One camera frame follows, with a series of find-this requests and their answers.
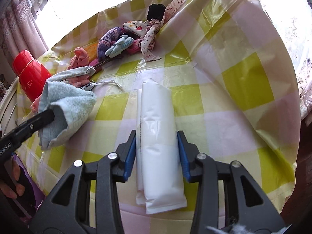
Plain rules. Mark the purple cardboard box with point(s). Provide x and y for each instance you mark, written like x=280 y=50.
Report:
x=32 y=197

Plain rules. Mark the light blue small gloves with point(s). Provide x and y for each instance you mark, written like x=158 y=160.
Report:
x=119 y=46

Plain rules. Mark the orange organza sponge bag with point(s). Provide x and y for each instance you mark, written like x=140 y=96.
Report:
x=92 y=51

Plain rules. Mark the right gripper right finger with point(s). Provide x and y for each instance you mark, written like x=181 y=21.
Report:
x=246 y=204

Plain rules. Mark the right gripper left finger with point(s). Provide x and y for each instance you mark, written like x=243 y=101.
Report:
x=85 y=199

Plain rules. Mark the red thermos bottle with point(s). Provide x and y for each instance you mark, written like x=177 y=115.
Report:
x=31 y=73

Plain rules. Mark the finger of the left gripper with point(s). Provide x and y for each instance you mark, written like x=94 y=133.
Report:
x=13 y=140

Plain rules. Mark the yellow checkered plastic tablecloth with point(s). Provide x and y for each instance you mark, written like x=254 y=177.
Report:
x=234 y=91

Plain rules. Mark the pink patterned curtain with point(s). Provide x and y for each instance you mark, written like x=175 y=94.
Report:
x=19 y=30

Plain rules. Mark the cream cabinet with drawers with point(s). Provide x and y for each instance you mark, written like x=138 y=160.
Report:
x=9 y=117

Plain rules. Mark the magenta knitted cloth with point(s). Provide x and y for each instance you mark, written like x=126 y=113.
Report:
x=134 y=47

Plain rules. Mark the grey drawstring pouch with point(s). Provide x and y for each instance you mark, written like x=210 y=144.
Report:
x=84 y=70

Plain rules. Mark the light blue terry towel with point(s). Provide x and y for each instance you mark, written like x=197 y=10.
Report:
x=71 y=107

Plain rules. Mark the pink fleece cloth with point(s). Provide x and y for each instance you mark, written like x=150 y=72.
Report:
x=81 y=58

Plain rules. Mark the white plastic bag roll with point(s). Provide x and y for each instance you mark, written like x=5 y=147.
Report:
x=160 y=184

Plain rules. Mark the black velvet scrunchie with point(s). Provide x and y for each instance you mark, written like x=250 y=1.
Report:
x=156 y=11

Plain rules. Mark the floral pink ribbon scarf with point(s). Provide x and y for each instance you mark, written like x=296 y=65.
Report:
x=147 y=40

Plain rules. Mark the purple knitted glove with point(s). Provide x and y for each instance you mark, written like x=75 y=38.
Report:
x=105 y=42

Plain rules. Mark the white fruit print pouch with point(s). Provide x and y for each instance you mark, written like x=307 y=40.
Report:
x=136 y=27

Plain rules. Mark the sheer floral lace curtain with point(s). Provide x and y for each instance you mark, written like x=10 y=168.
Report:
x=303 y=70

